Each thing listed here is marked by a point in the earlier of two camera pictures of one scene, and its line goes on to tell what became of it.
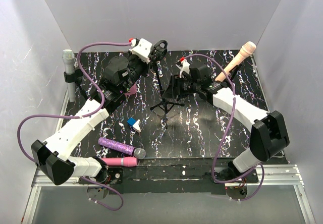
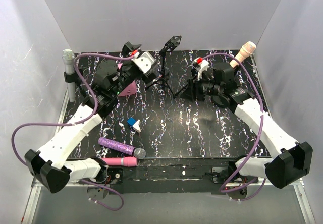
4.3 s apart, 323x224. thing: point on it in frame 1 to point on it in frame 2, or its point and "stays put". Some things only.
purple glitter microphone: [139, 153] stays put
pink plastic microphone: [131, 161] stays put
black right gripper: [171, 92] to [192, 90]
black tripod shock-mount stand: [160, 49] to [168, 45]
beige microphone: [246, 50] stays put
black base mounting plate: [175, 175] stays put
